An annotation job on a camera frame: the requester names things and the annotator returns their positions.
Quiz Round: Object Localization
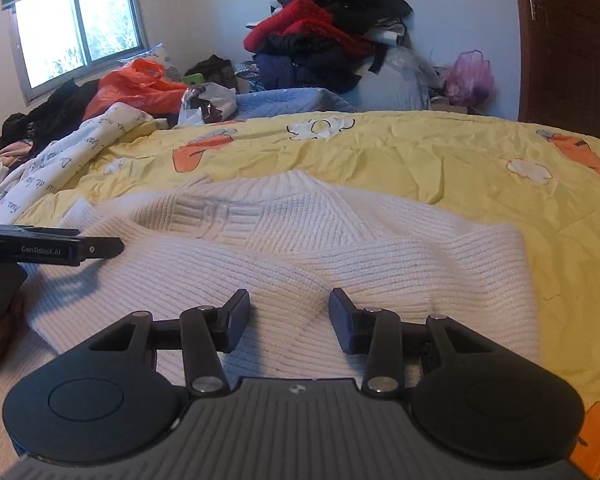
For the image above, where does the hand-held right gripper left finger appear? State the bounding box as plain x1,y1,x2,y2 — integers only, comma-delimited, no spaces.
86,288,252,397

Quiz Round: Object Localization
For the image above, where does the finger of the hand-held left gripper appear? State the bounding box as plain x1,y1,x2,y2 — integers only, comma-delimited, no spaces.
80,238,126,259

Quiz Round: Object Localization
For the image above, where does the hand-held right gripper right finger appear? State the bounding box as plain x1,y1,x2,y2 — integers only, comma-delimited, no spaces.
328,287,481,395

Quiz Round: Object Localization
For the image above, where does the white knitted sweater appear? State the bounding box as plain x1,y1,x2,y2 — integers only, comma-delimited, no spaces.
0,170,541,480

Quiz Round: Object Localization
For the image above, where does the black clothes heap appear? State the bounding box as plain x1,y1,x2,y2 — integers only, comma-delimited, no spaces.
0,79,101,153

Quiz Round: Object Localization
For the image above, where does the pile of dark and red clothes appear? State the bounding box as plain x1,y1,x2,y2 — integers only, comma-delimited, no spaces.
245,0,416,96

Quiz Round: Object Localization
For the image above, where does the person's left hand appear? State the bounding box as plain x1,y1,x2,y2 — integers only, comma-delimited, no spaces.
0,292,29,366

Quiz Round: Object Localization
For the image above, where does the pink cloth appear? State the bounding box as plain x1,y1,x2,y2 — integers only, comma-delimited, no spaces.
0,140,33,168

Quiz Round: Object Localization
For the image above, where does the white printed quilt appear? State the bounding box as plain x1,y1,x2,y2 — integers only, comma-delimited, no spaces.
0,102,156,221

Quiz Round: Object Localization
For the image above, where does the orange plastic bag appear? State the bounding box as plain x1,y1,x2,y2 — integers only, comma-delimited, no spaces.
82,57,191,121

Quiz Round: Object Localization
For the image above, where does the yellow carrot print bedsheet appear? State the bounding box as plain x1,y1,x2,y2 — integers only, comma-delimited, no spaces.
0,110,600,480

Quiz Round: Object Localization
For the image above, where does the white plastic bag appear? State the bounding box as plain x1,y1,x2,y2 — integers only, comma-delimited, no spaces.
177,81,238,127

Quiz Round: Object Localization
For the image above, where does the dark green cloth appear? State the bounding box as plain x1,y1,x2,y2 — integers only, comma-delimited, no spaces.
184,55,237,92

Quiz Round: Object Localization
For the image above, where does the light blue blanket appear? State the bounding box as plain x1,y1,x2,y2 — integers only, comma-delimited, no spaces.
230,87,356,121

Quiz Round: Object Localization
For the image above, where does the window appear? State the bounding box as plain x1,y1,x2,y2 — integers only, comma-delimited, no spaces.
7,0,148,106

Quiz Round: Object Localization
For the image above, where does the grey bedding bundle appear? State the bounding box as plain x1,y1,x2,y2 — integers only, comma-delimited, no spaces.
352,45,441,111

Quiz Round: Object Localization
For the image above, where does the brown wooden door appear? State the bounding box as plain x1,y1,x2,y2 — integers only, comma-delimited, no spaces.
510,0,600,143

